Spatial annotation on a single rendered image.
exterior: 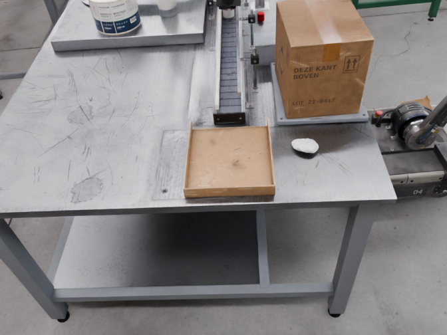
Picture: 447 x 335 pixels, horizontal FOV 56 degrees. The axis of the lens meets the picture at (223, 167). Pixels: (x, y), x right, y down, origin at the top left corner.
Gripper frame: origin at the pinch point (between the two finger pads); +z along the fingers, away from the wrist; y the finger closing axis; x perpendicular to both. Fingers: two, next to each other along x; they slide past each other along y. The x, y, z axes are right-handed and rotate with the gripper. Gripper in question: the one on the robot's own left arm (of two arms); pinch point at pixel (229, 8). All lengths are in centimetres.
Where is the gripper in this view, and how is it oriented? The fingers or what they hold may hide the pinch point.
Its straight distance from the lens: 191.8
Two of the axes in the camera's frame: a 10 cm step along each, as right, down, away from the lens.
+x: 0.3, 10.0, -0.7
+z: 0.5, 0.7, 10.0
